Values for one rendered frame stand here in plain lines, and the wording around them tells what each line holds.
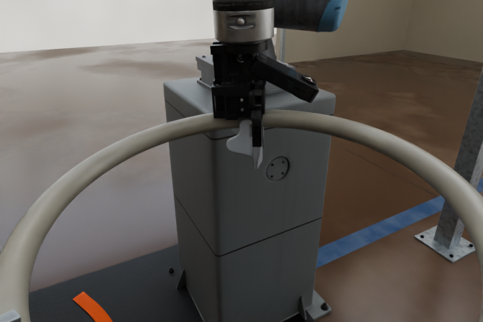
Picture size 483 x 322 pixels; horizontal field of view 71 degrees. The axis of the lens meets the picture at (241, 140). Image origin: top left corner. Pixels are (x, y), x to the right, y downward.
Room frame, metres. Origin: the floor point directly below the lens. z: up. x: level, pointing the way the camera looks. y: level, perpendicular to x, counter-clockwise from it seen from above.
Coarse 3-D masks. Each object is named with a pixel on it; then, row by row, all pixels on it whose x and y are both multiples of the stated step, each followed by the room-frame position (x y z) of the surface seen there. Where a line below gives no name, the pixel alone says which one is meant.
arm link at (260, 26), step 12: (216, 12) 0.51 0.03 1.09; (228, 12) 0.49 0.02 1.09; (240, 12) 0.49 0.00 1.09; (252, 12) 0.49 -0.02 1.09; (264, 12) 0.50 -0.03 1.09; (216, 24) 0.51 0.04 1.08; (228, 24) 0.50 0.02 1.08; (240, 24) 0.48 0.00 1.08; (252, 24) 0.49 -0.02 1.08; (264, 24) 0.50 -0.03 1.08; (216, 36) 0.52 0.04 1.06; (228, 36) 0.50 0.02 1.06; (240, 36) 0.49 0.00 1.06; (252, 36) 0.49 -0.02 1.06; (264, 36) 0.50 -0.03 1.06
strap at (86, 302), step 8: (80, 296) 0.98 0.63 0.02; (88, 296) 0.98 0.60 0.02; (80, 304) 0.94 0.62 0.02; (88, 304) 0.94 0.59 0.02; (96, 304) 0.94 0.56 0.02; (88, 312) 0.91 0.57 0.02; (96, 312) 0.91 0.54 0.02; (104, 312) 0.91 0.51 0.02; (96, 320) 0.87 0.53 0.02; (104, 320) 0.87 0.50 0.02
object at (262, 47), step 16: (224, 48) 0.52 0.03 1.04; (240, 48) 0.50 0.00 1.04; (256, 48) 0.51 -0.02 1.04; (224, 64) 0.52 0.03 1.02; (240, 64) 0.52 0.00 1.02; (224, 80) 0.52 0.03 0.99; (240, 80) 0.53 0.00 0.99; (256, 80) 0.52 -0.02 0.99; (224, 96) 0.51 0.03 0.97; (240, 96) 0.51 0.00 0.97; (256, 96) 0.50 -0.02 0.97; (224, 112) 0.51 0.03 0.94; (240, 112) 0.51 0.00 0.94
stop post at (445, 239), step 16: (480, 80) 1.32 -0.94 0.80; (480, 96) 1.30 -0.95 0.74; (480, 112) 1.29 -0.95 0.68; (480, 128) 1.27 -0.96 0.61; (464, 144) 1.31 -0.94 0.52; (480, 144) 1.26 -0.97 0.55; (464, 160) 1.29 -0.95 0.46; (480, 160) 1.27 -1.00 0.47; (464, 176) 1.28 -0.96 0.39; (480, 176) 1.29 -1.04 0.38; (448, 208) 1.30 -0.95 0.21; (448, 224) 1.28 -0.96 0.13; (432, 240) 1.32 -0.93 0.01; (448, 240) 1.26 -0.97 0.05; (464, 240) 1.32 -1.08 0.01; (448, 256) 1.21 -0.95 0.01; (464, 256) 1.21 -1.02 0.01
